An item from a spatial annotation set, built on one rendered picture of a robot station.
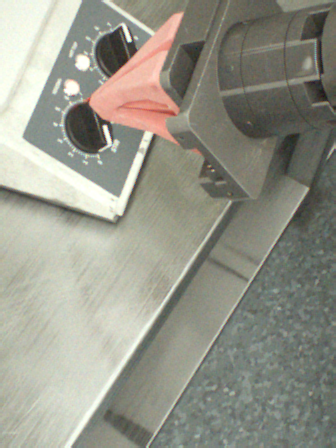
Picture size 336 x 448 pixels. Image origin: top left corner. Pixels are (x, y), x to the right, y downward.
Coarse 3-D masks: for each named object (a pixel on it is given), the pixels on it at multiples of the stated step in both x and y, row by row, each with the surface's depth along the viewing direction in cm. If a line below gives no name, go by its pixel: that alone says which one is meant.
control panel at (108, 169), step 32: (96, 0) 76; (96, 32) 76; (64, 64) 74; (96, 64) 75; (64, 96) 73; (32, 128) 71; (64, 128) 73; (128, 128) 75; (64, 160) 72; (96, 160) 73; (128, 160) 75
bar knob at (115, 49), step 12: (108, 36) 76; (120, 36) 75; (132, 36) 75; (96, 48) 75; (108, 48) 75; (120, 48) 75; (132, 48) 75; (108, 60) 75; (120, 60) 75; (108, 72) 75
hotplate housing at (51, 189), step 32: (64, 0) 75; (64, 32) 74; (32, 64) 73; (32, 96) 72; (0, 128) 71; (0, 160) 73; (32, 160) 71; (32, 192) 75; (64, 192) 74; (96, 192) 73; (128, 192) 75
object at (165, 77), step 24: (192, 0) 59; (216, 0) 58; (192, 24) 58; (192, 48) 57; (144, 72) 58; (168, 72) 57; (192, 72) 58; (96, 96) 63; (120, 96) 61; (144, 96) 59; (168, 96) 57; (120, 120) 64; (144, 120) 63
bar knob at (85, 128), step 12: (72, 108) 73; (84, 108) 73; (72, 120) 73; (84, 120) 73; (96, 120) 72; (72, 132) 72; (84, 132) 73; (96, 132) 72; (108, 132) 72; (84, 144) 73; (96, 144) 72; (108, 144) 72
